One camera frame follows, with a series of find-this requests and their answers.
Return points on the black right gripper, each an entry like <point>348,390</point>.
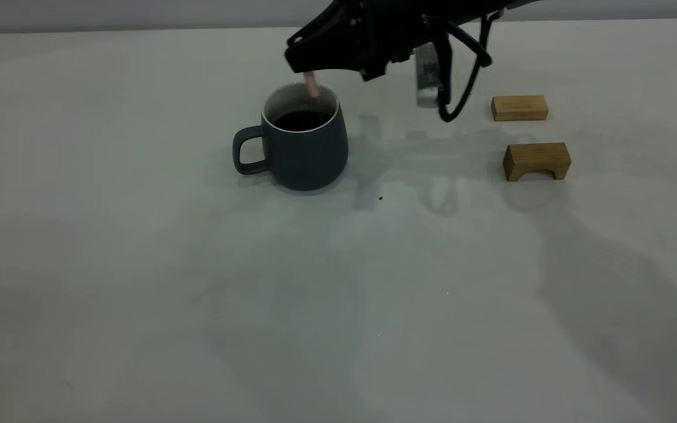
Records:
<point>397,29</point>

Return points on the dark grey ceramic mug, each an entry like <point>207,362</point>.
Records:
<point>306,158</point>

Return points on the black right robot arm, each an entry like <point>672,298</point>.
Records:
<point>479,6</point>

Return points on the flat rectangular wooden block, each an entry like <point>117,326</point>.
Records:
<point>519,108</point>

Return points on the arched wooden block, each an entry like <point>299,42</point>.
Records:
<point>535,155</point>

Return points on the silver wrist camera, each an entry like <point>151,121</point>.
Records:
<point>426,76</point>

